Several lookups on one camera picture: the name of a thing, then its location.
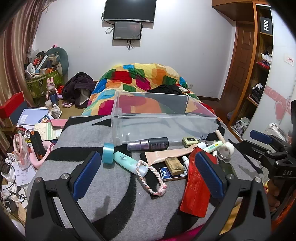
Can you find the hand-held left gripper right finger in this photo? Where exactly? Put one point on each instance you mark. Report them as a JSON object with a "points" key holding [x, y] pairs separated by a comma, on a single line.
{"points": [[209, 176]]}

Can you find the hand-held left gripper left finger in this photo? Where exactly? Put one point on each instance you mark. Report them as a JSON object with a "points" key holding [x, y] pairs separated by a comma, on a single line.
{"points": [[86, 176]]}

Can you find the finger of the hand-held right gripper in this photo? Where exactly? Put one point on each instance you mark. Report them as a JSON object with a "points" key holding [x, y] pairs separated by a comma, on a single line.
{"points": [[249, 148], [261, 137]]}

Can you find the red packet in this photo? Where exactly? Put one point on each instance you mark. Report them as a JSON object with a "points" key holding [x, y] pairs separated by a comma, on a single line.
{"points": [[194, 194]]}

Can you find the white tube with green label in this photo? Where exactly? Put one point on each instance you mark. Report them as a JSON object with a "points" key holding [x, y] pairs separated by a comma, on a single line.
{"points": [[212, 146]]}

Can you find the blue staple box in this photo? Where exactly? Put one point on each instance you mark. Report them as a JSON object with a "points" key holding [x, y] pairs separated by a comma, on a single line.
{"points": [[165, 175]]}

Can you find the clear plastic storage bin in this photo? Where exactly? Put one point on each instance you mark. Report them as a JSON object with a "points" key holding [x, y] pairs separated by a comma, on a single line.
{"points": [[161, 129]]}

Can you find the person's right hand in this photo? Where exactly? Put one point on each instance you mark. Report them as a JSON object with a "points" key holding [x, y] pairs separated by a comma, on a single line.
{"points": [[274, 194]]}

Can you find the white shoes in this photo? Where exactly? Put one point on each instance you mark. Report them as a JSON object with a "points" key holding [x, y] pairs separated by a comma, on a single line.
{"points": [[241, 125]]}

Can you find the white tape roll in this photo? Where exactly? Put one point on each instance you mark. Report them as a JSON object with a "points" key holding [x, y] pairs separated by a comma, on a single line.
{"points": [[226, 150]]}

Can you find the small white bottle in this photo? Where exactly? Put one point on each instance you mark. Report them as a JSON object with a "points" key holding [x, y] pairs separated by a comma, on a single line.
{"points": [[185, 161]]}

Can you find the blue tape roll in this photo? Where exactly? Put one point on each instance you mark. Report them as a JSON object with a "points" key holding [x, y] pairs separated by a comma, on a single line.
{"points": [[108, 155]]}

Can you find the brown rectangular block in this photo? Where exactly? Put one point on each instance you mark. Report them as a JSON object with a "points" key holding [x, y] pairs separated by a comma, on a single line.
{"points": [[174, 165]]}

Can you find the small green box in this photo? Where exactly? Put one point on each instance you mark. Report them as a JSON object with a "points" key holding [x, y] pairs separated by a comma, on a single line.
{"points": [[189, 141]]}

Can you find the teal cosmetic tube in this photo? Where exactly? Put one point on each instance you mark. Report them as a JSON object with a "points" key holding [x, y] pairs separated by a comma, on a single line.
{"points": [[124, 160]]}

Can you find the grey black patterned blanket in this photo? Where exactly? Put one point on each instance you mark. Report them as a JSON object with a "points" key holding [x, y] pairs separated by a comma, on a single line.
{"points": [[115, 208]]}

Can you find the orange cloth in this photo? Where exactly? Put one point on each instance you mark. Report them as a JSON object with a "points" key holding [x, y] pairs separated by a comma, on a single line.
{"points": [[286, 220]]}

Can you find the beige cosmetic tube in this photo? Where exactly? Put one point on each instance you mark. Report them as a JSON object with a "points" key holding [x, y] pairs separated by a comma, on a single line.
{"points": [[157, 156]]}

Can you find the pink book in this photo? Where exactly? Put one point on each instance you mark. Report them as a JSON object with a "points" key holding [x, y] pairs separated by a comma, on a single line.
{"points": [[59, 124]]}

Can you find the green white book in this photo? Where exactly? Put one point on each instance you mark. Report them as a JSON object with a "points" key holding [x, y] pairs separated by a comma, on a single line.
{"points": [[46, 131]]}

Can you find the purple spray bottle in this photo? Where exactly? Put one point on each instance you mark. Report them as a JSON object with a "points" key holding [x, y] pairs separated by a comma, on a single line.
{"points": [[157, 143]]}

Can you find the white sliding wardrobe door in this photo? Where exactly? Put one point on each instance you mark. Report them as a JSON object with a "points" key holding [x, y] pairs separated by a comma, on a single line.
{"points": [[279, 76]]}

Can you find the wooden wardrobe shelf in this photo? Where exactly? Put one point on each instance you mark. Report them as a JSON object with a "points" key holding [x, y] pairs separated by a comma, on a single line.
{"points": [[256, 69]]}

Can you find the pink plastic holder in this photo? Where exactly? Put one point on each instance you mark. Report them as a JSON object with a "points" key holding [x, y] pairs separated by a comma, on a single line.
{"points": [[20, 150]]}

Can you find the wooden door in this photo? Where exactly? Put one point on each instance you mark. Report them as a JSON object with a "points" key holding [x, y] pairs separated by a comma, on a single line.
{"points": [[240, 60]]}

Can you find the dark purple clothing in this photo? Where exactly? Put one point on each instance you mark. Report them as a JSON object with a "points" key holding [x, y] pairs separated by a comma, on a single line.
{"points": [[77, 85]]}

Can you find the pink bunny toy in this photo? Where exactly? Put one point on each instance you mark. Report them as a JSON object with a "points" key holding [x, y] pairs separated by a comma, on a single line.
{"points": [[52, 89]]}

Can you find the black clothing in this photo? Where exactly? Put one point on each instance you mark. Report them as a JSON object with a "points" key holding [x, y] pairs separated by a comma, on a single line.
{"points": [[165, 89]]}

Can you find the green basket of clutter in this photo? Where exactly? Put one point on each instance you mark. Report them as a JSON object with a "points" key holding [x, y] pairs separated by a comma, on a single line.
{"points": [[41, 84]]}

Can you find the red box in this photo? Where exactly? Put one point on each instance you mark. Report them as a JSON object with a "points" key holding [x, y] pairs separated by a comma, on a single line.
{"points": [[11, 105]]}

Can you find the black printed box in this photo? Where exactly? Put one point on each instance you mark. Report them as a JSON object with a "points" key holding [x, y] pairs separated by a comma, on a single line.
{"points": [[266, 25]]}

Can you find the colourful patchwork quilt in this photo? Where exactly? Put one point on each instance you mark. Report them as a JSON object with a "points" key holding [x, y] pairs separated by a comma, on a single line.
{"points": [[138, 76]]}

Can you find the striped curtain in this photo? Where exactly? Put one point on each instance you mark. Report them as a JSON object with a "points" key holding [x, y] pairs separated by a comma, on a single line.
{"points": [[16, 58]]}

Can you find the small black monitor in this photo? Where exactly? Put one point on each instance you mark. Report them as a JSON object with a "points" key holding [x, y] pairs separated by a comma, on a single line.
{"points": [[127, 30]]}

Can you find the wall television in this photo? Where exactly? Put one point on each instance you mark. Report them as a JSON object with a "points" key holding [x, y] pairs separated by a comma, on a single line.
{"points": [[129, 9]]}

